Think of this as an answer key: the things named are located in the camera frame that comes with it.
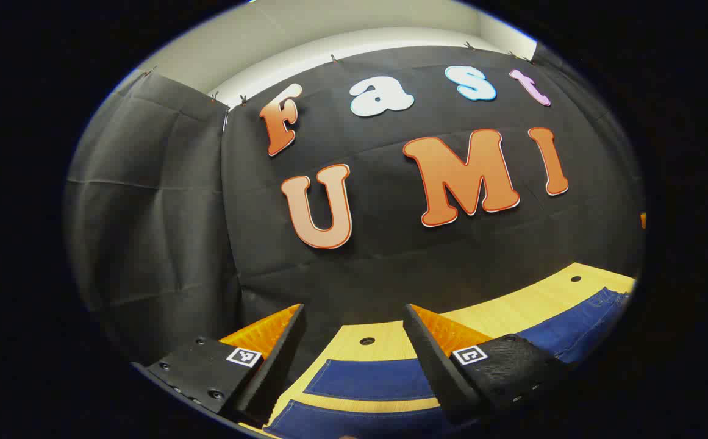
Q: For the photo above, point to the black backdrop cloth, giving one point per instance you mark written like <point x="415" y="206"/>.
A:
<point x="390" y="256"/>

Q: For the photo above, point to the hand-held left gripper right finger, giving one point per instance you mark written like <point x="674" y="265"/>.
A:
<point x="433" y="366"/>

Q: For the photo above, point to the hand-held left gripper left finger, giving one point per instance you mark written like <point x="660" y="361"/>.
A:
<point x="271" y="372"/>

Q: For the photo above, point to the blue jeans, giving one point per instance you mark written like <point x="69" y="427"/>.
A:
<point x="366" y="381"/>

